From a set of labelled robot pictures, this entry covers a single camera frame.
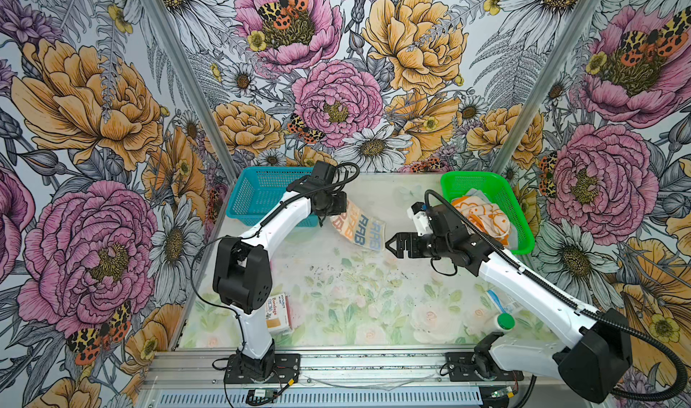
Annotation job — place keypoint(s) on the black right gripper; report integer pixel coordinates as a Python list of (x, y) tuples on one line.
[(401, 237)]

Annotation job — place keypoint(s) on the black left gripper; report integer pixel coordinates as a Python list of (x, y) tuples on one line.
[(340, 206)]

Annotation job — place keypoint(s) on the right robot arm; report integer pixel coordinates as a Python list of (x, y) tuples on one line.
[(595, 349)]

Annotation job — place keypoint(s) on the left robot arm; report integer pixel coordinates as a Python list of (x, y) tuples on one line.
[(242, 274)]

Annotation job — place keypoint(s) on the teal plastic basket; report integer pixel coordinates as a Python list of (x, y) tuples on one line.
[(258, 191)]

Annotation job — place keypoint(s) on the green plastic basket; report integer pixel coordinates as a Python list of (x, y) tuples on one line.
[(458, 183)]

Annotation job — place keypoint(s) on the orange white towel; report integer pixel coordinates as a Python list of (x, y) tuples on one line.
[(487, 216)]

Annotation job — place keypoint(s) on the bandage box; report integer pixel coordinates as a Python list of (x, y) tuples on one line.
[(278, 317)]

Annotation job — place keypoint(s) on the small green circuit board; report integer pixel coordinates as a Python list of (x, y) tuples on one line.
[(259, 395)]

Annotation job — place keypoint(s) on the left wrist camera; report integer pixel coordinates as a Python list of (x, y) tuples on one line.
[(323, 173)]

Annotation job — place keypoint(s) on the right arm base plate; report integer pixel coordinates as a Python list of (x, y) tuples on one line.
[(462, 366)]

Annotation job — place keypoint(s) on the aluminium front rail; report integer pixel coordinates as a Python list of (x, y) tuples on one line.
[(340, 378)]

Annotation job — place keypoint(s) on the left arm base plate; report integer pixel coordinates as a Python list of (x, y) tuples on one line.
[(283, 368)]

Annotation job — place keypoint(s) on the right aluminium frame post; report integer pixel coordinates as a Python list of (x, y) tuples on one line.
[(581, 18)]

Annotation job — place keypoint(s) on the aluminium frame post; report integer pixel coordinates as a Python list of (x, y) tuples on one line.
[(166, 34), (581, 18)]

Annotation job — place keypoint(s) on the left aluminium frame post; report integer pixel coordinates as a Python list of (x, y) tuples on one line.
[(166, 34)]

